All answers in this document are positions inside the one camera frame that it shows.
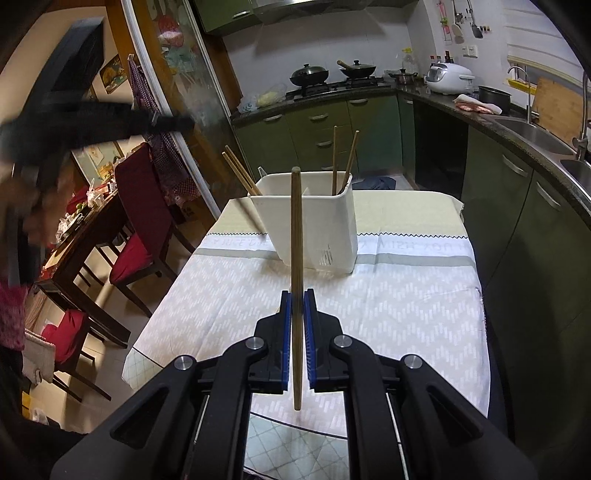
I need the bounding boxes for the white patterned tablecloth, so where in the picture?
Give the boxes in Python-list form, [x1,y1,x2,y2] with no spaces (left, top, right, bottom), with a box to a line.
[122,189,490,418]

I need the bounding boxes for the thin steel faucet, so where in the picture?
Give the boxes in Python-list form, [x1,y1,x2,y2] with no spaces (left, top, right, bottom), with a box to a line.
[507,65,541,126]

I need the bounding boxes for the black wok with lid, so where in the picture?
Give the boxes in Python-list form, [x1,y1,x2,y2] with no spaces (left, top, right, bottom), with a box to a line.
[289,64,330,88]

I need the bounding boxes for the black cooking pot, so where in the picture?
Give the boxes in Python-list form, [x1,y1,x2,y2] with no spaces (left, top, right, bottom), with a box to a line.
[478,85,512,116]

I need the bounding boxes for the black wok with handle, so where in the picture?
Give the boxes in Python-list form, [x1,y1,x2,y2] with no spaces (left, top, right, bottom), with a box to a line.
[336,59,377,79]

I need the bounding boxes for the white plastic utensil holder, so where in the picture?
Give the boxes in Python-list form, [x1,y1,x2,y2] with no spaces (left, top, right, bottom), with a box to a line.
[248,172,360,274]

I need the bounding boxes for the person's left hand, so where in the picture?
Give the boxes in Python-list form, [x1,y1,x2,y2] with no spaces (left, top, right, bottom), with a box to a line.
[2,178,68,238]

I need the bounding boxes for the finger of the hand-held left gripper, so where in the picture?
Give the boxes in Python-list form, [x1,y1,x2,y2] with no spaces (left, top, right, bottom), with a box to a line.
[85,105,195,144]

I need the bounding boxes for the white window blinds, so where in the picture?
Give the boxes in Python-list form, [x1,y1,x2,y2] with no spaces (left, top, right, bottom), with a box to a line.
[505,0,591,77]

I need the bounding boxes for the red cushioned wooden chair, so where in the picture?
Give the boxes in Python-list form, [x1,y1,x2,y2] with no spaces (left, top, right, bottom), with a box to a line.
[95,142,197,319]
[28,309,112,402]

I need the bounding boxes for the gas stove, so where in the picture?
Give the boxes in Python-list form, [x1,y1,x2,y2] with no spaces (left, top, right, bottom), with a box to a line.
[285,76,386,99]

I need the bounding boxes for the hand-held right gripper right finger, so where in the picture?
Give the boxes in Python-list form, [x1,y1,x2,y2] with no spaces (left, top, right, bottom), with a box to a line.
[302,288,539,480]

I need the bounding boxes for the glass sliding door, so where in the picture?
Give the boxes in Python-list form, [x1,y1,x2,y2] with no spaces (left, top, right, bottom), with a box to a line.
[122,0,241,217]

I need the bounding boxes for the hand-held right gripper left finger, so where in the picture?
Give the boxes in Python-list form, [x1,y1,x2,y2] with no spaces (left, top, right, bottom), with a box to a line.
[48,290,294,480]

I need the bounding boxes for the green kitchen cabinets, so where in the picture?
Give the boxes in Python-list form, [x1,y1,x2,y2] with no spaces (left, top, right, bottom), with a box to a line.
[231,88,591,416]

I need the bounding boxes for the dark wooden dining table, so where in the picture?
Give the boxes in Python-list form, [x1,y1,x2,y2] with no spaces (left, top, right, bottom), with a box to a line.
[34,187,132,349]

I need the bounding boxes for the framed wall picture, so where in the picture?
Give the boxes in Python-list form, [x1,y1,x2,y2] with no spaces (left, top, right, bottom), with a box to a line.
[99,54,127,95]

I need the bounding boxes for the wooden cutting board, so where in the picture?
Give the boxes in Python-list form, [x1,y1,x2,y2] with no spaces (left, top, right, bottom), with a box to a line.
[533,76,585,146]

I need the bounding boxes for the pink patterned clothing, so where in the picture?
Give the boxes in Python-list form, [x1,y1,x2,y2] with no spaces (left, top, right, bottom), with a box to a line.
[0,281,28,352]

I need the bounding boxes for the blue cloth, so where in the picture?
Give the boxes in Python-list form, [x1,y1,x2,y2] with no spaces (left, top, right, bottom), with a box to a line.
[353,175,398,191]

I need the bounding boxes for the green upper wall cabinet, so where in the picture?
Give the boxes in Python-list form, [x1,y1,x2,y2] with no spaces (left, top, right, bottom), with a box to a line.
[191,0,259,33]

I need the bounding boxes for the plastic bag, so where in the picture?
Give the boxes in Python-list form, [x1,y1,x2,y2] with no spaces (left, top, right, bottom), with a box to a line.
[238,83,289,114]

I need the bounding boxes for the steel kitchen sink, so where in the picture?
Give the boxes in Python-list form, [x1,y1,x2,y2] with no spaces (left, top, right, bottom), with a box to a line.
[494,115,591,195]

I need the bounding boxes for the steel range hood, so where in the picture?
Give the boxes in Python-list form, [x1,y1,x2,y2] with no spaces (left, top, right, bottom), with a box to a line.
[252,0,370,24]

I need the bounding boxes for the white rice cooker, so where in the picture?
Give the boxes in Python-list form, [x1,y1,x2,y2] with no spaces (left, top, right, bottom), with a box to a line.
[425,62,476,96]

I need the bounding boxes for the red and white cloth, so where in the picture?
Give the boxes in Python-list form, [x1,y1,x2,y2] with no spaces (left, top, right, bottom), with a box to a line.
[455,93,503,115]

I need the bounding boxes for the black hanging spatula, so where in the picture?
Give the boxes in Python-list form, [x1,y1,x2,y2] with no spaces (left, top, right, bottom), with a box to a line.
[467,0,485,38]

